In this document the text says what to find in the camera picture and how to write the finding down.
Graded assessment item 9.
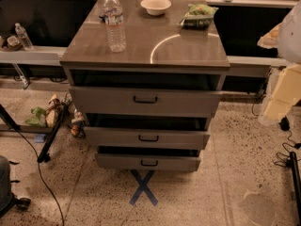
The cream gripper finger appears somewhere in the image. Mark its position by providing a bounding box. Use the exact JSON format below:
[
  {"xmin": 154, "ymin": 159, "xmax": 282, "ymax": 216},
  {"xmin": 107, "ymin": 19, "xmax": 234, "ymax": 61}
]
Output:
[{"xmin": 263, "ymin": 63, "xmax": 301, "ymax": 121}]

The clear plastic water bottle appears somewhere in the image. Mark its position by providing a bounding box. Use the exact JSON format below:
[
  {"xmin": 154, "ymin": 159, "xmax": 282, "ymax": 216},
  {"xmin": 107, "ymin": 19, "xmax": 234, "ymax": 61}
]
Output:
[{"xmin": 103, "ymin": 0, "xmax": 126, "ymax": 53}]

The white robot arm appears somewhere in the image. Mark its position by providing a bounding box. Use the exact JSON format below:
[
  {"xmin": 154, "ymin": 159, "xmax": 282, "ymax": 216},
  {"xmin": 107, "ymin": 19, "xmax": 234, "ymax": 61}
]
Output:
[{"xmin": 258, "ymin": 1, "xmax": 301, "ymax": 125}]

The white paper bowl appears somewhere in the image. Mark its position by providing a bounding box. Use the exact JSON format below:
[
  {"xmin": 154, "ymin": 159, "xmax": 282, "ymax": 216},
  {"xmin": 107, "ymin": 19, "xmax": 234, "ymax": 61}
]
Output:
[{"xmin": 140, "ymin": 0, "xmax": 171, "ymax": 16}]

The small water bottle on ledge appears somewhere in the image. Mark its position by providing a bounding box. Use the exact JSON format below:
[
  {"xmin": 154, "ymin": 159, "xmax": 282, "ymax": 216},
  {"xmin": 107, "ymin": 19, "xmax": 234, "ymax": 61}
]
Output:
[{"xmin": 15, "ymin": 23, "xmax": 34, "ymax": 50}]

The black stand right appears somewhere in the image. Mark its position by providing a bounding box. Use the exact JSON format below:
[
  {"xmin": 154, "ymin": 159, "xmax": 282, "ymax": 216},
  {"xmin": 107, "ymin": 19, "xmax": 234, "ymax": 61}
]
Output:
[{"xmin": 290, "ymin": 152, "xmax": 301, "ymax": 224}]

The grey drawer cabinet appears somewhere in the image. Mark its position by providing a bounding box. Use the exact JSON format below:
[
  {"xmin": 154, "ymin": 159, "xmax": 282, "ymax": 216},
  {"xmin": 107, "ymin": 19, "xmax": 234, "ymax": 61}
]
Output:
[{"xmin": 61, "ymin": 0, "xmax": 230, "ymax": 158}]

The bottom grey drawer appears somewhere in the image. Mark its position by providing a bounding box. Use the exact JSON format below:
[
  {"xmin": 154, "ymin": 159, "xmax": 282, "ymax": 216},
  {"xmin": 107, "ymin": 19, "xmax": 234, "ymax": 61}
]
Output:
[{"xmin": 95, "ymin": 153, "xmax": 200, "ymax": 172}]

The grey drawer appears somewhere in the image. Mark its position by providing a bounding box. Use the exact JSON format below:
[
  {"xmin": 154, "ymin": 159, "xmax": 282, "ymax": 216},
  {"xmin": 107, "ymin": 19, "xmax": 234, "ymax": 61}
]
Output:
[
  {"xmin": 95, "ymin": 153, "xmax": 200, "ymax": 172},
  {"xmin": 85, "ymin": 127, "xmax": 210, "ymax": 151},
  {"xmin": 70, "ymin": 87, "xmax": 221, "ymax": 117}
]

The blue tape cross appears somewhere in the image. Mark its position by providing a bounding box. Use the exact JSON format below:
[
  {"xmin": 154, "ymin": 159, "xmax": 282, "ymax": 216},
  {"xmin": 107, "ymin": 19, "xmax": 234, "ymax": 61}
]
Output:
[{"xmin": 129, "ymin": 169, "xmax": 158, "ymax": 206}]

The middle grey drawer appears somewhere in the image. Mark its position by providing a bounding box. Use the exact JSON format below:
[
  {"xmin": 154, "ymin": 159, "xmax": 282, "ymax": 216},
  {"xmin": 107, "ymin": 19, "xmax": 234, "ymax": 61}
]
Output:
[{"xmin": 85, "ymin": 127, "xmax": 210, "ymax": 151}]

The top grey drawer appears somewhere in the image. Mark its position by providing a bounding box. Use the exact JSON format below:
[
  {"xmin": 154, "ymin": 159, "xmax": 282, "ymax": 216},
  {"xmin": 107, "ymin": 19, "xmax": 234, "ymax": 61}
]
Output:
[{"xmin": 70, "ymin": 87, "xmax": 221, "ymax": 117}]

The small toy figure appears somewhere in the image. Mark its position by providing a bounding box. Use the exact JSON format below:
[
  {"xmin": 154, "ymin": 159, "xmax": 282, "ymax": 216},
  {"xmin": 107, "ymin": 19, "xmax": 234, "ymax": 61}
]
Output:
[{"xmin": 71, "ymin": 110, "xmax": 86, "ymax": 137}]

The brown snack bag on floor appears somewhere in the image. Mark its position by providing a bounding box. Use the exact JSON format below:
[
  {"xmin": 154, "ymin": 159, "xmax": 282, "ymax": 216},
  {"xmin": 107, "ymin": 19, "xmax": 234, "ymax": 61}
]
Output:
[{"xmin": 46, "ymin": 94, "xmax": 62, "ymax": 127}]

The green bag on floor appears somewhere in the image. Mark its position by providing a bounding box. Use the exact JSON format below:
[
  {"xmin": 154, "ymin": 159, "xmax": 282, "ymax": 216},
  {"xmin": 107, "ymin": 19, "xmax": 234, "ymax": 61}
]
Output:
[{"xmin": 25, "ymin": 106, "xmax": 46, "ymax": 127}]

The round object on ledge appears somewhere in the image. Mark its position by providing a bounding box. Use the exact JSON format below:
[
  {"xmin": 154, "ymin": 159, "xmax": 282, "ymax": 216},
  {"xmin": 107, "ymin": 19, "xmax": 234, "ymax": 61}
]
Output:
[{"xmin": 7, "ymin": 36, "xmax": 20, "ymax": 47}]

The grey wheeled base left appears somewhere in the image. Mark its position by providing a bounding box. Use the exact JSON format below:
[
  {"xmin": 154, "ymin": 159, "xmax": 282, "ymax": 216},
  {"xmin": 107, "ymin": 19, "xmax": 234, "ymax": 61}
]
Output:
[{"xmin": 0, "ymin": 155, "xmax": 31, "ymax": 218}]

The black cable right floor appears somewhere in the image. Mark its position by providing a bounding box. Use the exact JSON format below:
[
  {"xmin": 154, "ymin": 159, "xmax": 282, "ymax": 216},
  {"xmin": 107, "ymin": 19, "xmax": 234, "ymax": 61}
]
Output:
[{"xmin": 251, "ymin": 95, "xmax": 301, "ymax": 169}]

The black floor cable left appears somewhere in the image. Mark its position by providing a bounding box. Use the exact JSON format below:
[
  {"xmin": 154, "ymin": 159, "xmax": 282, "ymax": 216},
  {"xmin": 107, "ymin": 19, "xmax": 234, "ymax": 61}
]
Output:
[{"xmin": 15, "ymin": 129, "xmax": 66, "ymax": 226}]

